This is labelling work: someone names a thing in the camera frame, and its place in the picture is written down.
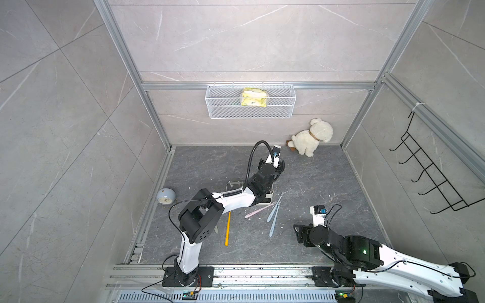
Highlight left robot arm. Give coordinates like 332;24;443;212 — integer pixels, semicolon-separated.
170;140;285;286

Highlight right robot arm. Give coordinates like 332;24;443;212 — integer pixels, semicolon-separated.
293;205;478;302

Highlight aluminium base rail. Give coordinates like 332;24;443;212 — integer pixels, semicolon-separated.
104;264;423;303

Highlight white toothbrush holder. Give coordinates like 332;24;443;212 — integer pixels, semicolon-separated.
225;181;275;206

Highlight white plush dog toy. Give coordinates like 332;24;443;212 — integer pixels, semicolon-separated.
287;118;333;157

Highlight yellow packet in basket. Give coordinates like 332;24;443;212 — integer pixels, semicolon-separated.
240;88;269;107

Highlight white wire wall basket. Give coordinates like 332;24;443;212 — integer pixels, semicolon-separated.
205;84;296;119

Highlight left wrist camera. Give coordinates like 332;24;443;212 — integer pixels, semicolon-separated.
272;145;281;167

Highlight black wall hook rack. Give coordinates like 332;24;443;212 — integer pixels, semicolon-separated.
389;111;484;215

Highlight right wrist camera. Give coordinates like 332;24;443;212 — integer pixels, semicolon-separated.
310;205;327;227

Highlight yellow toothbrush pink bristles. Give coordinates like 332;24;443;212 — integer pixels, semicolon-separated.
224;212;231;247

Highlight light blue toothbrush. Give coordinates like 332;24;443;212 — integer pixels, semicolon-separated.
269;205;280;237
266;192;285;222

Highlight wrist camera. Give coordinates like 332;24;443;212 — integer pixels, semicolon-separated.
272;145;281;167
310;205;327;227

